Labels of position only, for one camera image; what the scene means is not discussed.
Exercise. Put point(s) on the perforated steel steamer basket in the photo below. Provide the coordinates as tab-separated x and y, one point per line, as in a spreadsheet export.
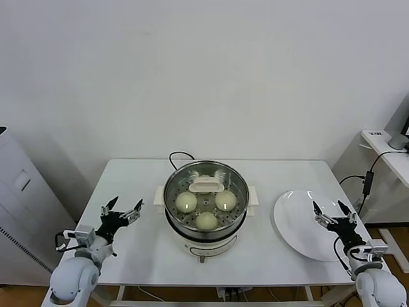
185	230

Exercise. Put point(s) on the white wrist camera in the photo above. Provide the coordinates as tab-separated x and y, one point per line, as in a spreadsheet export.
377	247
84	233

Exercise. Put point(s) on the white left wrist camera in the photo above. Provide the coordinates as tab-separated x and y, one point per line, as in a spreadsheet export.
84	233

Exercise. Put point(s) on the white table frame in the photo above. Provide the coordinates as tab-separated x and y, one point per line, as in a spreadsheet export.
119	292

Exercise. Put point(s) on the grey computer monitor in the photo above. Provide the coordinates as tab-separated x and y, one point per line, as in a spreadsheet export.
401	112

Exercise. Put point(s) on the white electric cooker base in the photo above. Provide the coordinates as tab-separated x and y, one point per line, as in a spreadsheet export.
209	250

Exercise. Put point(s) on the white power strip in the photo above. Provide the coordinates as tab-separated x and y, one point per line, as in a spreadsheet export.
230	293

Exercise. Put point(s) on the grey round desk gadget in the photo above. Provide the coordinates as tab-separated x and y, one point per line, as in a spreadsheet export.
397	141

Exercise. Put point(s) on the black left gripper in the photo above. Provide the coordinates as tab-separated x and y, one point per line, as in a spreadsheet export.
110	224

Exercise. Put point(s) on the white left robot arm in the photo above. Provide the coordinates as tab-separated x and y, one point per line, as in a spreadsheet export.
73	278

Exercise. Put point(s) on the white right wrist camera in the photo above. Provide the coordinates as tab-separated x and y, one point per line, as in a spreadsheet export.
377	247

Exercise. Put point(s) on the white round plate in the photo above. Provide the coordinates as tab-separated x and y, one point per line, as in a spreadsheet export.
294	224

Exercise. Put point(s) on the white cabinet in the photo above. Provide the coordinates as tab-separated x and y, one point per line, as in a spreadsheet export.
19	204

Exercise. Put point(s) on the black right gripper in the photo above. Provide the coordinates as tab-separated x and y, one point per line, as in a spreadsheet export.
346	231

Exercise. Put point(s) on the black adapter box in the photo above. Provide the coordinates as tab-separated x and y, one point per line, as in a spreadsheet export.
368	183

